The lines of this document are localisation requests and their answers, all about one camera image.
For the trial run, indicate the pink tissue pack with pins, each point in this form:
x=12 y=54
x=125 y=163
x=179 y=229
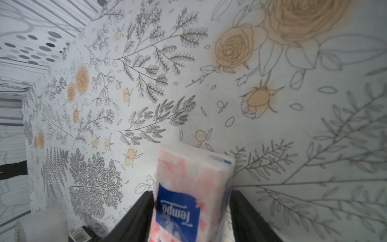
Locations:
x=191 y=194

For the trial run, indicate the black tissue pack far left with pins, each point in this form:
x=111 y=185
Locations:
x=84 y=234

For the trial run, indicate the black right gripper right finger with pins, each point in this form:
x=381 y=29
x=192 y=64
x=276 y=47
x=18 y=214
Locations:
x=247 y=224

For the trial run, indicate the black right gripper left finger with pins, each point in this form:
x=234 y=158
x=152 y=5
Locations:
x=135 y=225

